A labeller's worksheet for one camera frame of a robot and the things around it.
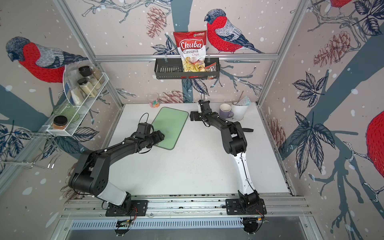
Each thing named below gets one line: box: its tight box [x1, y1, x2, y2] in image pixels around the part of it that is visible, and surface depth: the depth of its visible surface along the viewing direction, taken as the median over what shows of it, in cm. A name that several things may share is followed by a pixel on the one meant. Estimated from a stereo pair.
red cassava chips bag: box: [173, 30, 207, 72], surface depth 83 cm
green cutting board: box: [151, 106, 189, 151], surface depth 113 cm
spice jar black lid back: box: [78, 65, 102, 91], surface depth 81 cm
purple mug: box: [219, 103, 234, 119], surface depth 108 cm
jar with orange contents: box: [52, 115, 68, 130], surface depth 61 cm
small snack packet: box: [204, 62, 217, 72], surface depth 89 cm
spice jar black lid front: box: [77, 77, 98, 98], surface depth 79 cm
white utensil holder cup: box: [230, 104, 249, 121], surface depth 105 cm
